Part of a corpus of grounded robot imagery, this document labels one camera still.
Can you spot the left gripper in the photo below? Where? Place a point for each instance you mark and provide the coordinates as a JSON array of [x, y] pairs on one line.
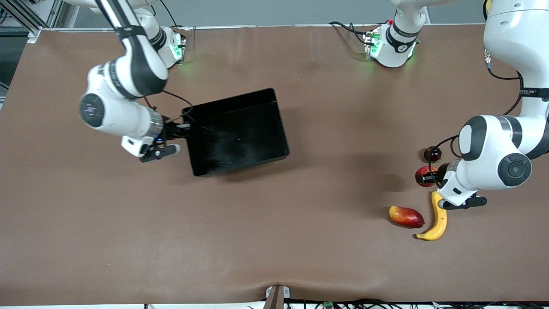
[[442, 168]]

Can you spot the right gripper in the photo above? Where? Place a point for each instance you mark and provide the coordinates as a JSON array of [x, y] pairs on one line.
[[173, 130]]

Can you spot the red yellow striped apple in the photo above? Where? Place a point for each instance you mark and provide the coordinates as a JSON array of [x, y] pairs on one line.
[[429, 176]]

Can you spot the yellow banana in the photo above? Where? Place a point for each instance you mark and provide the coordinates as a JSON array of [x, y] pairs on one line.
[[439, 223]]

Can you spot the black plastic box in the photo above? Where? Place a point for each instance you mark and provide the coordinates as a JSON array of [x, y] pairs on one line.
[[236, 133]]

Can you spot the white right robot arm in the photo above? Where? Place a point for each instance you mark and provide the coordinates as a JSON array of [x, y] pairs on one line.
[[111, 118]]

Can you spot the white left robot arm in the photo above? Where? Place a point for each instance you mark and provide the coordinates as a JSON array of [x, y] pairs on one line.
[[484, 146]]

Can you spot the dark purple plum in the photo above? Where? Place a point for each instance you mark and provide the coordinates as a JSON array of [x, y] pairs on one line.
[[432, 154]]

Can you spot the red yellow mango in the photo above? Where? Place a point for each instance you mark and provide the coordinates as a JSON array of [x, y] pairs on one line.
[[405, 216]]

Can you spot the brown table cover mat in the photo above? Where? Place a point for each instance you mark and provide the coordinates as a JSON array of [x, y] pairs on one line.
[[300, 236]]

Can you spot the silver table edge rail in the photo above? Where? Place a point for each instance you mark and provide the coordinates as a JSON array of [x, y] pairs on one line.
[[223, 27]]

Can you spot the aluminium frame structure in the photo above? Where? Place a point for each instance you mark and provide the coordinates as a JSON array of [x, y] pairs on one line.
[[47, 13]]

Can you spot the metal camera bracket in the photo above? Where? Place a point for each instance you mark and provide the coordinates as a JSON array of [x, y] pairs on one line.
[[274, 298]]

